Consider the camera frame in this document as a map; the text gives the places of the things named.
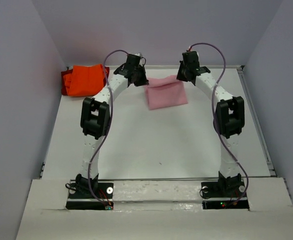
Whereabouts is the pink t shirt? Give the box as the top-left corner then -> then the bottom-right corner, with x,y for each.
144,75 -> 188,110

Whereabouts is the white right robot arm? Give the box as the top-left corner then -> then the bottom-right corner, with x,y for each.
176,50 -> 245,199

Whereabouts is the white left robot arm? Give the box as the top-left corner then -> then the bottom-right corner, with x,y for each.
75,53 -> 149,202

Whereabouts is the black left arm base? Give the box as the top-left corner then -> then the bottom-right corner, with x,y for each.
65,181 -> 114,211

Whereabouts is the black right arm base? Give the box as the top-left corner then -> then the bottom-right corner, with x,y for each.
199,180 -> 250,210

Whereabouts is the orange folded t shirt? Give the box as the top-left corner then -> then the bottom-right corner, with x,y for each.
62,64 -> 106,97

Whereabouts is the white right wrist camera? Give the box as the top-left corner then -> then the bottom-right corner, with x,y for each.
186,46 -> 197,53

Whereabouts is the aluminium table frame rail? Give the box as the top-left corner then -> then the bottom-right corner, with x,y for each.
236,65 -> 277,177

